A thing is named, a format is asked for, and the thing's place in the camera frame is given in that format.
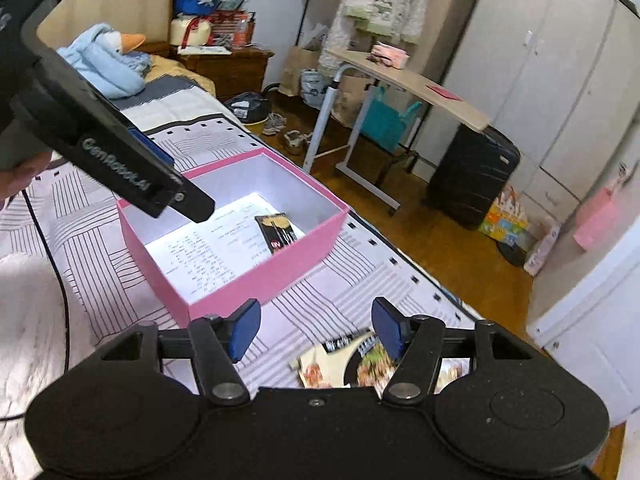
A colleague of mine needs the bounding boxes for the black cookie packet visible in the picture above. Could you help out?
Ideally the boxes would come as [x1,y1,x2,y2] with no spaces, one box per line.
[289,328,378,390]

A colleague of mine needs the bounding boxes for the yellow bed sheet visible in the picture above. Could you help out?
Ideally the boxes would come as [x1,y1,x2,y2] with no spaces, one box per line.
[142,54,217,98]

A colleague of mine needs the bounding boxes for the cream bag with red ribbon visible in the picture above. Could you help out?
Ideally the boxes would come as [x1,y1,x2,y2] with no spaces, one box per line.
[170,15,213,47]

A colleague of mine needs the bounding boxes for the wooden nightstand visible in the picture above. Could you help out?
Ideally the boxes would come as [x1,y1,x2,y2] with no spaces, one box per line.
[177,45,276,103]

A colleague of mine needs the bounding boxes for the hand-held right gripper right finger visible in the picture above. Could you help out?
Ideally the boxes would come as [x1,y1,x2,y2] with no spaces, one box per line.
[370,296,534,407]

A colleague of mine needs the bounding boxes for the white printed plastic bag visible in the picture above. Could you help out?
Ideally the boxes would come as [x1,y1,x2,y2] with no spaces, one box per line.
[299,69,335,110]

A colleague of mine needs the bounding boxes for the white pink bag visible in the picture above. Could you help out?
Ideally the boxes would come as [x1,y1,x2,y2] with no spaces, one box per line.
[522,222,562,277]

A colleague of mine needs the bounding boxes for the pink paper bag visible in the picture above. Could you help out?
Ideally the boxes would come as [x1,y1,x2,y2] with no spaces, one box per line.
[572,187,618,251]

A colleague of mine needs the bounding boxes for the black cable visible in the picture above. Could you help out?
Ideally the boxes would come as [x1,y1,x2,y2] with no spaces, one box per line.
[0,190,68,421]

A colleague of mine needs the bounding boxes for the black yellow backpack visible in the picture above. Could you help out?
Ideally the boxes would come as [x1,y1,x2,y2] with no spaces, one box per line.
[224,91,272,126]

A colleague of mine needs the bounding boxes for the pink cardboard box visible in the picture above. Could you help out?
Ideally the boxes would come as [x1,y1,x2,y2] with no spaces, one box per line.
[116,147,351,328]

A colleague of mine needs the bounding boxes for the rolling side table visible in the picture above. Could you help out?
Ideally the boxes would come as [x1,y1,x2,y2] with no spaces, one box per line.
[302,47,493,211]

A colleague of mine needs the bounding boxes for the white door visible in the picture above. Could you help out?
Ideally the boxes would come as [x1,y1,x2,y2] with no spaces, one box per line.
[530,240,640,426]

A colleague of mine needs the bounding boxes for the white papers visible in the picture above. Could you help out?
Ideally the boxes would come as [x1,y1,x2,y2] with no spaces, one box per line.
[177,44,233,57]

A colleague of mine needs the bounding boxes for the black suitcase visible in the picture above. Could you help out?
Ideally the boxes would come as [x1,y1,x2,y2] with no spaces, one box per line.
[426,122,522,231]

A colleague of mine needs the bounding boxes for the printed paper sheet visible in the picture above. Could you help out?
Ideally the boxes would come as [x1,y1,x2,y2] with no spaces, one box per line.
[145,192,307,306]

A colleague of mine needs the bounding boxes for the grey sneakers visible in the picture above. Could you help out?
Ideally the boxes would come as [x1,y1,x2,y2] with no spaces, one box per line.
[261,111,288,136]

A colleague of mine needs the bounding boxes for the teal tote bag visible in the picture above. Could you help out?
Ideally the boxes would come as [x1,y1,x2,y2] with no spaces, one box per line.
[361,87,423,153]

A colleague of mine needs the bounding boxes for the colourful gift bag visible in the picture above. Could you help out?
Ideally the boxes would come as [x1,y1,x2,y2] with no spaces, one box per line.
[477,185,530,248]

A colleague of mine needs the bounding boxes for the cream grey blanket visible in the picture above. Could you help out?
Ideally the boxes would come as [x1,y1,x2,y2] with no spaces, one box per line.
[107,75,251,133]

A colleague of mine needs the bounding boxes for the white fluffy coat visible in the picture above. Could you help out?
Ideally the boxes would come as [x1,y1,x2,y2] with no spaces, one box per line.
[320,0,431,81]

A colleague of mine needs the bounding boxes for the black gold snack packet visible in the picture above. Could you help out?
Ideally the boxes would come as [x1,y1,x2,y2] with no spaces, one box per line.
[254,212,307,256]

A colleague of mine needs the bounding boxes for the pink pouch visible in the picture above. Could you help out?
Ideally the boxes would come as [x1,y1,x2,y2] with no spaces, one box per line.
[370,42,410,70]

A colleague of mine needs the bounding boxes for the brown paper bag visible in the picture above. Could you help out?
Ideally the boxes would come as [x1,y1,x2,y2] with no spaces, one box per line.
[331,72,376,128]
[279,45,321,98]

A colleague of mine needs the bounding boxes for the beige sandals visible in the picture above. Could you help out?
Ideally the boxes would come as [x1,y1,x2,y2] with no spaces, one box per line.
[279,129,315,157]

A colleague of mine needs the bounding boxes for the clear bag of speckled candies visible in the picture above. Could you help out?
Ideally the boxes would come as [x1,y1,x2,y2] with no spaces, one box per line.
[345,339,472,395]

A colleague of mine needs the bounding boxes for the wooden headboard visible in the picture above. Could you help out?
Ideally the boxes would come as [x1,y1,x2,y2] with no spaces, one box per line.
[35,0,177,61]

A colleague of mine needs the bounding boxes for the cream wardrobe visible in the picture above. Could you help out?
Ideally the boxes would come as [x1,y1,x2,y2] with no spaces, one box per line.
[435,0,640,221]

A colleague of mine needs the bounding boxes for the blue plush goose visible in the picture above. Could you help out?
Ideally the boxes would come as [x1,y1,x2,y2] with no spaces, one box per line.
[56,22,152,101]

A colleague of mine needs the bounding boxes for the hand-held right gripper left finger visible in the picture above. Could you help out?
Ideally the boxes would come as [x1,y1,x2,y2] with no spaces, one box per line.
[100,298,263,407]

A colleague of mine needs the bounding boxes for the person's left hand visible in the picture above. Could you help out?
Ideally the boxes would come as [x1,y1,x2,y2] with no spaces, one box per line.
[0,149,52,202]

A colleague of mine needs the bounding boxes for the red card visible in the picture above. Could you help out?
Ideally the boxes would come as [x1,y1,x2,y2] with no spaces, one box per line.
[425,84,463,101]

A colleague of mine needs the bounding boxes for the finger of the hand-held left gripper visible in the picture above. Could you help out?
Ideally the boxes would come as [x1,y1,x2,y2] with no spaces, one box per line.
[166,179,217,225]
[127,127,176,169]

